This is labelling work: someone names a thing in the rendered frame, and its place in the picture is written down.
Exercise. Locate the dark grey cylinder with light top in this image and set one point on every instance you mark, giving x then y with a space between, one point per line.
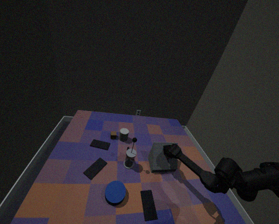
123 135

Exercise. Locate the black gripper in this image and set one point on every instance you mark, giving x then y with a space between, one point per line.
269 174

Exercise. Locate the blue cylinder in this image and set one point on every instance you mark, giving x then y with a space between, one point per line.
115 193

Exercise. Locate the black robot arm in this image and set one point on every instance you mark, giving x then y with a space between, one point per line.
227 175

